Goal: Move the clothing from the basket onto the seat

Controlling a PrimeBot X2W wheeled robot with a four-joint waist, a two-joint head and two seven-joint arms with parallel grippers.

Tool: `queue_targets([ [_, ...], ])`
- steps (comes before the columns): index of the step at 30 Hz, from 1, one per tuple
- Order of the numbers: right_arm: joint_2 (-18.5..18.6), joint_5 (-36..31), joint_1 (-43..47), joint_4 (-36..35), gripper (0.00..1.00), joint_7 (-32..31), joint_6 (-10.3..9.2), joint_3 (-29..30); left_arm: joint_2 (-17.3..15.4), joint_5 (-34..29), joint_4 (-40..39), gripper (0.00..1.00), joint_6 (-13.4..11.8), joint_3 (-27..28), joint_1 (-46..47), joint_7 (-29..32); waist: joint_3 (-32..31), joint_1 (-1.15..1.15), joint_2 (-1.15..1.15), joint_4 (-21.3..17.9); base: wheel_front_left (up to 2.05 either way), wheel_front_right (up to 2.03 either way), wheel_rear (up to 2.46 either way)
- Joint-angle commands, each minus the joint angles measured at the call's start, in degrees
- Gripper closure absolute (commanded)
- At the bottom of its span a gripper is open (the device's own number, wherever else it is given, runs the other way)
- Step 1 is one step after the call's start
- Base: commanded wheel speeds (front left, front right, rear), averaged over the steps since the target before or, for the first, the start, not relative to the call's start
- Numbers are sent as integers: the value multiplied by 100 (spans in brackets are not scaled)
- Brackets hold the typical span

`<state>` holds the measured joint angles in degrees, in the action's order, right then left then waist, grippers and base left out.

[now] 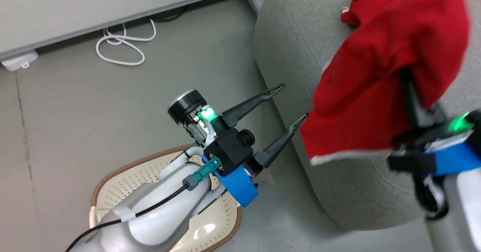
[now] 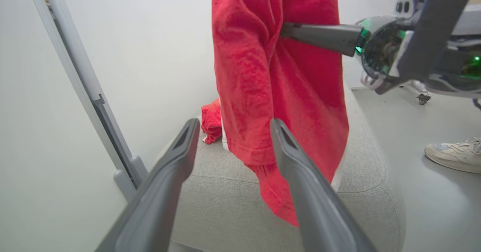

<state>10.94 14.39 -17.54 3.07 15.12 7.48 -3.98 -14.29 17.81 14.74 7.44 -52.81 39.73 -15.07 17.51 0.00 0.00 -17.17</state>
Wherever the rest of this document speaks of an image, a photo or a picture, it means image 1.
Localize left teal cable connector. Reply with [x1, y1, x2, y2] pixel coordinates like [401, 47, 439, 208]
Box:
[183, 157, 222, 191]

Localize white partition panel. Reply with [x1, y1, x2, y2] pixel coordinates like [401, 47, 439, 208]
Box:
[0, 0, 245, 59]

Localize coiled white cable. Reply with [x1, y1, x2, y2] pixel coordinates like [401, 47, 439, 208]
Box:
[95, 17, 157, 67]

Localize beige perforated laundry basket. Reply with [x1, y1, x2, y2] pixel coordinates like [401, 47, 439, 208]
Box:
[89, 143, 242, 252]

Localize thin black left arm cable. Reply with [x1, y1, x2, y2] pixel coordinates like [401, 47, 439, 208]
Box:
[65, 184, 189, 252]

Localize white power box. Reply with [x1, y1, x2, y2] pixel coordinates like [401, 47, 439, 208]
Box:
[0, 49, 39, 72]

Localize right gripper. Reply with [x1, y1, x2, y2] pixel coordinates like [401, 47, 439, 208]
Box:
[392, 69, 481, 153]

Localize grey fabric sofa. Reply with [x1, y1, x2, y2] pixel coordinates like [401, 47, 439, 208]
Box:
[252, 0, 481, 231]

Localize black cable under partition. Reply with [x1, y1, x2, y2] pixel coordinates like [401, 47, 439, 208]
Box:
[150, 5, 189, 23]

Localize red cloth garment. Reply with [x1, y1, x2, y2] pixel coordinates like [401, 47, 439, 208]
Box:
[299, 0, 471, 167]

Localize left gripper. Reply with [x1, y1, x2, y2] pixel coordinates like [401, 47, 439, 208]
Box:
[167, 84, 310, 169]

